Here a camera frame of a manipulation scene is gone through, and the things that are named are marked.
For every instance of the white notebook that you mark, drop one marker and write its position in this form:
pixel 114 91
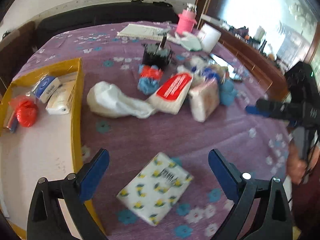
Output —
pixel 143 32

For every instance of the lemon print tissue pack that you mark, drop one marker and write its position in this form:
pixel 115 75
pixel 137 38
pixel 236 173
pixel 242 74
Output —
pixel 156 189

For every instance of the person's right hand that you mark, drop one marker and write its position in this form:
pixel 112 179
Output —
pixel 296 167

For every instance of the pink white tissue pack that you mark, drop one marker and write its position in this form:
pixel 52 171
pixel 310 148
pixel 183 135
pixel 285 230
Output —
pixel 204 99

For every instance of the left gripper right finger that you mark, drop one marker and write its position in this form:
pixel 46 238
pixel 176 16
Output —
pixel 273 217

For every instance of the red white tissue pack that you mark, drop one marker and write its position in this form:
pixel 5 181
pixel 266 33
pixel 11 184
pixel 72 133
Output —
pixel 171 95

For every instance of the pink bottle with knit sleeve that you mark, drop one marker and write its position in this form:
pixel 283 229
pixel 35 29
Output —
pixel 187 19

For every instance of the blue red scrubber bundle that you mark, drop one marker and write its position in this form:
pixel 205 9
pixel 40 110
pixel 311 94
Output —
pixel 149 78

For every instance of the red mesh scrubber ball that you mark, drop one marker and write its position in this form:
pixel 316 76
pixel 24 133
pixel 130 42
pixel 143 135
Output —
pixel 26 110

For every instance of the white green-cuffed glove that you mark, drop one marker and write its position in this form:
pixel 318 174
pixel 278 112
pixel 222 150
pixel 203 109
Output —
pixel 187 40

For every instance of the yellow cardboard tray box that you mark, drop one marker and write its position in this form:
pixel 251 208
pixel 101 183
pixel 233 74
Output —
pixel 51 148

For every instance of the white plastic jar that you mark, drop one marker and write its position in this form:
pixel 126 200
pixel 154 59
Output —
pixel 208 37

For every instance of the blue Vinda tissue pack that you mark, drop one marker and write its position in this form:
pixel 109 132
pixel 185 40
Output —
pixel 45 87

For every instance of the black electric motor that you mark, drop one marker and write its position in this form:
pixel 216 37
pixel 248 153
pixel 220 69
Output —
pixel 158 54

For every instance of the blue scrubber ball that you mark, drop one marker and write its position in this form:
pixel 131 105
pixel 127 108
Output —
pixel 227 92

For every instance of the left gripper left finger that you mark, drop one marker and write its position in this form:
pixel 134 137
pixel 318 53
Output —
pixel 45 218

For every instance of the black smartphone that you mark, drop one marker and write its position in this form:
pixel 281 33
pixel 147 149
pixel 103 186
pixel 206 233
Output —
pixel 229 69

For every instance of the wooden side cabinet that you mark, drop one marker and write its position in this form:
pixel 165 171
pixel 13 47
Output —
pixel 268 76

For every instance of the black sofa backrest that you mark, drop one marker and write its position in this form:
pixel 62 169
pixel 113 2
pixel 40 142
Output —
pixel 133 11

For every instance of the white tissue box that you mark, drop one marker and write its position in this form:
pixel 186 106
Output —
pixel 60 102

